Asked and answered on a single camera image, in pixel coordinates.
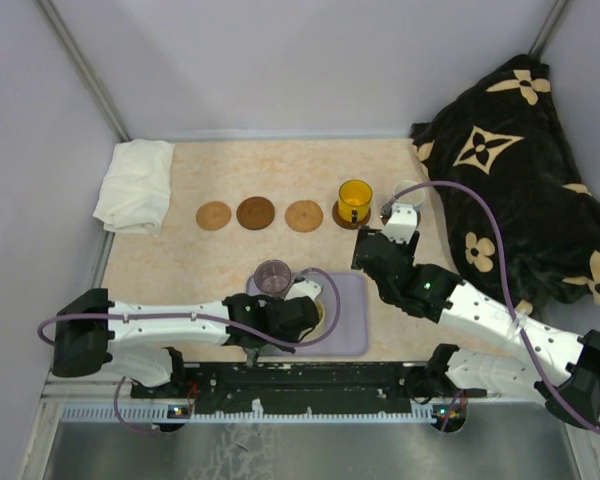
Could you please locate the cream yellow mug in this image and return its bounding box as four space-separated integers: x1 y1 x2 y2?
314 300 326 334

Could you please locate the smoky purple glass mug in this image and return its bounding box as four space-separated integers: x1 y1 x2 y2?
254 259 292 298

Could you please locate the white mug blue handle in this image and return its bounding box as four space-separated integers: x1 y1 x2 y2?
392 180 426 212

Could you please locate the woven rattan coaster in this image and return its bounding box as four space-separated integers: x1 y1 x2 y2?
285 200 324 233
196 201 231 231

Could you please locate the amber yellow glass mug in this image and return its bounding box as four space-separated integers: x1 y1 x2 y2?
337 179 373 225

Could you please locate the dark wooden coaster back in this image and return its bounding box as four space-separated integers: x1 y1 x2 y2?
380 206 391 224

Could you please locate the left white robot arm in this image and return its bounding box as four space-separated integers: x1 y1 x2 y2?
52 280 322 397

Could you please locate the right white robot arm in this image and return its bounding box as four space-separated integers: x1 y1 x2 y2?
352 227 600 435

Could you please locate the grey green mug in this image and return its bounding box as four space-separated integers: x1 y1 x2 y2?
243 347 260 368

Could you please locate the black floral blanket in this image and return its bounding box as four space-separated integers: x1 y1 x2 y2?
410 55 600 307

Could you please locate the white folded cloth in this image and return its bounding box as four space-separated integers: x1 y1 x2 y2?
93 139 175 235

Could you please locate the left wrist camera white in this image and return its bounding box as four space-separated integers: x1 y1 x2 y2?
284 279 322 302

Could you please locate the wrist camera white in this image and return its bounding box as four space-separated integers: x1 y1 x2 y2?
381 203 419 245
284 279 322 302

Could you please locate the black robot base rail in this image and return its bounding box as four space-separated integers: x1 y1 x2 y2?
129 357 469 432

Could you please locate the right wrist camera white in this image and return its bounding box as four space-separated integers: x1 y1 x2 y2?
381 203 419 245

